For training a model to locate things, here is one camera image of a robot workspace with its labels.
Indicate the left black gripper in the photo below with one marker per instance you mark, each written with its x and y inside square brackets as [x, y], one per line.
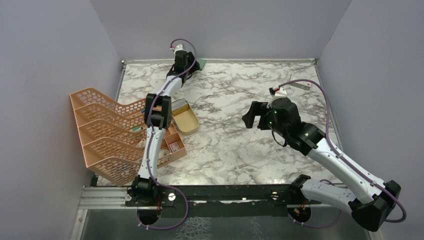
[189, 59]

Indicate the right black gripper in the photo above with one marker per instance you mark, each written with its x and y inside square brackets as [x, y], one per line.
[257, 108]

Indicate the green card holder wallet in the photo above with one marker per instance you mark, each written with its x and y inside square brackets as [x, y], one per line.
[201, 63]

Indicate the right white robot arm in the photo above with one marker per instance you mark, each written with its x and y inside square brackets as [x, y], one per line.
[367, 198]

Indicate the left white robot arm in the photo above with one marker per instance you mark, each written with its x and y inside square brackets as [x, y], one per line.
[158, 118]

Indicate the silver card stack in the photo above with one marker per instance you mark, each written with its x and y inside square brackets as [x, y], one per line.
[179, 106]

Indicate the tan oval card tray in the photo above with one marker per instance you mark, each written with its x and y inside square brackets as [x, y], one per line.
[187, 122]

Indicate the white red small box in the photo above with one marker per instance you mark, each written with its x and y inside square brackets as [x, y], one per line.
[304, 85]

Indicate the peach plastic file organizer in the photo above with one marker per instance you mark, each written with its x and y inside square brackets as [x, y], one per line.
[112, 135]

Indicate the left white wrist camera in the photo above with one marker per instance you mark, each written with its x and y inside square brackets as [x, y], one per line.
[179, 47]

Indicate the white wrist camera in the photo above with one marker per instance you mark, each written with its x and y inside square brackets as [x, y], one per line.
[276, 93]
[179, 47]

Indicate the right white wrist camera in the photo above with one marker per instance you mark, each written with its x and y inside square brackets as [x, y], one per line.
[276, 93]

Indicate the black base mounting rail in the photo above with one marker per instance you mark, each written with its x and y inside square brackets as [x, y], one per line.
[216, 201]

